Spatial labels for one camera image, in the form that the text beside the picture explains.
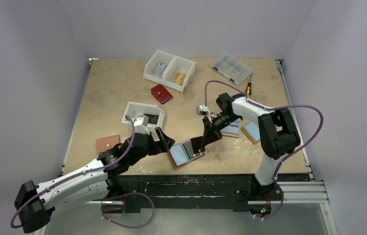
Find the small white plastic bin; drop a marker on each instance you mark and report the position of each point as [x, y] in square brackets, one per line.
[135, 109]

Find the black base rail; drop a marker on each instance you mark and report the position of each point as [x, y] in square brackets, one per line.
[236, 192]

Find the pink leather card holder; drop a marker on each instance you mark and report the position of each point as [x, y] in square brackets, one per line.
[106, 143]

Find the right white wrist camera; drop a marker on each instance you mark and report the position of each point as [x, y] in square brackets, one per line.
[202, 110]

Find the patterned card in bin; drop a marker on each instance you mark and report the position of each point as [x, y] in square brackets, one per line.
[159, 69]

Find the white two-compartment bin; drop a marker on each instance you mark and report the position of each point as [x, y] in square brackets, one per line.
[176, 64]

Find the tan leather card holder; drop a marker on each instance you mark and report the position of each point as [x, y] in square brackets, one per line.
[178, 156]

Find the yellow black screwdriver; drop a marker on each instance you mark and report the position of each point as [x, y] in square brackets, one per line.
[248, 90]

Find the gold card in bin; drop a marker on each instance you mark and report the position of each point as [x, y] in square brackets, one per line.
[179, 79]

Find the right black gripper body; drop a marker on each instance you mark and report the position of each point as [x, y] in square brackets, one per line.
[209, 129]

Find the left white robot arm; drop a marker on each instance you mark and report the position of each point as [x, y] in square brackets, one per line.
[35, 204]

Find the black card in bin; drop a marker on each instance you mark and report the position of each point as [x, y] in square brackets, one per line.
[152, 119]

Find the clear plastic organizer box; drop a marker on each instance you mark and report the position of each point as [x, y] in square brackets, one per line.
[232, 69]

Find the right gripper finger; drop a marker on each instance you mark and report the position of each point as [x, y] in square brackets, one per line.
[208, 126]
[209, 136]

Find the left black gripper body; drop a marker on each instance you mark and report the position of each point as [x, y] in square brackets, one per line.
[153, 147]

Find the blue card white tray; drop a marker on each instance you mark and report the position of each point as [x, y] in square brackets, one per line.
[233, 129]

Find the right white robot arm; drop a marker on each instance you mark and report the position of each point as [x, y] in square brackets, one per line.
[277, 131]

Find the red leather card holder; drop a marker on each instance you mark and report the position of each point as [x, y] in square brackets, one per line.
[161, 94]

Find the grey magnetic stripe card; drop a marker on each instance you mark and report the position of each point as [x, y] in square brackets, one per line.
[192, 149]

